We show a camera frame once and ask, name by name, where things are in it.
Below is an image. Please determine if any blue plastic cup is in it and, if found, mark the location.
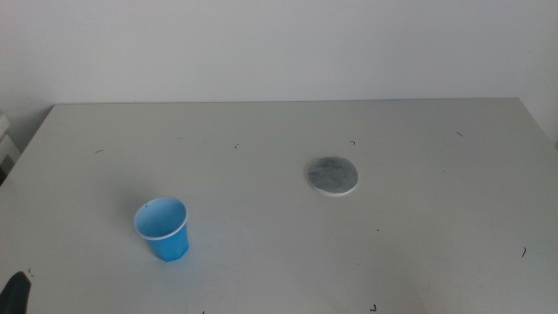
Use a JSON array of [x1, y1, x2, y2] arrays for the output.
[[133, 196, 190, 263]]

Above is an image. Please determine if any grey round cup mat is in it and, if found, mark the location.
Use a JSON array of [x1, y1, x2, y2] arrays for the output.
[[306, 155, 359, 197]]

